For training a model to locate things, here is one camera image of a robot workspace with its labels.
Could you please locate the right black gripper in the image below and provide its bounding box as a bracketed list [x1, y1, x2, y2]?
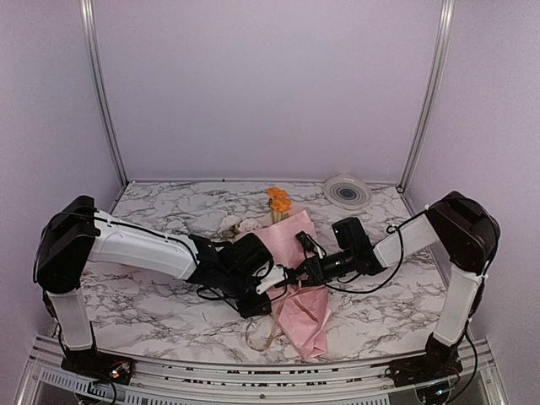
[290, 247, 355, 285]

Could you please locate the white rose fake flower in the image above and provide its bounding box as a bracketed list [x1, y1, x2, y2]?
[219, 215, 262, 238]

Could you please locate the tan ribbon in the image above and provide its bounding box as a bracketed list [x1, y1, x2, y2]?
[245, 281, 304, 353]

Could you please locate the pink wrapping paper sheet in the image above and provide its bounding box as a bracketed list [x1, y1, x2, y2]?
[246, 209, 331, 361]

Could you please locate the orange fake flower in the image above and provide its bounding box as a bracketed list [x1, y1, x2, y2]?
[267, 187, 292, 224]

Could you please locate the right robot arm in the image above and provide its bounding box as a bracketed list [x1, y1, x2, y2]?
[294, 191, 500, 378]

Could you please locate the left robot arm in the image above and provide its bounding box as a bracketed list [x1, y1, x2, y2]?
[33, 196, 274, 375]

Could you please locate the grey ringed plate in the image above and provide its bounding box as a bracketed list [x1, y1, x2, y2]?
[323, 174, 372, 211]

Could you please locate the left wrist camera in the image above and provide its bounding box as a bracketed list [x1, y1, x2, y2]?
[256, 265, 294, 295]

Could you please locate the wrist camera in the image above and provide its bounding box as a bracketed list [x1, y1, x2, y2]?
[295, 231, 327, 258]
[256, 265, 294, 295]

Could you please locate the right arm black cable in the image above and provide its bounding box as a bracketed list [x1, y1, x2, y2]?
[294, 202, 502, 294]

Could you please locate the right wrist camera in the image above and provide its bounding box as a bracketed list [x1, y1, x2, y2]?
[295, 231, 327, 258]

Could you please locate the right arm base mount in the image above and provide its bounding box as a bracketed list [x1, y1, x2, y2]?
[385, 333, 464, 387]

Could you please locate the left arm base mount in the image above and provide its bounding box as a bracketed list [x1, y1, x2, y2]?
[61, 345, 135, 386]

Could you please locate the front aluminium rail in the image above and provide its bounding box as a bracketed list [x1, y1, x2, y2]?
[14, 336, 509, 404]

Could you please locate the right aluminium frame post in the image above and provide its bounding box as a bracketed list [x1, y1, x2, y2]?
[398, 0, 456, 194]

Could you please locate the aluminium frame post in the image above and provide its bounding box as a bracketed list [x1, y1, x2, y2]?
[79, 0, 129, 187]
[398, 0, 456, 194]

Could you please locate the left aluminium frame post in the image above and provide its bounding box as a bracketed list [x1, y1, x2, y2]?
[79, 0, 129, 187]

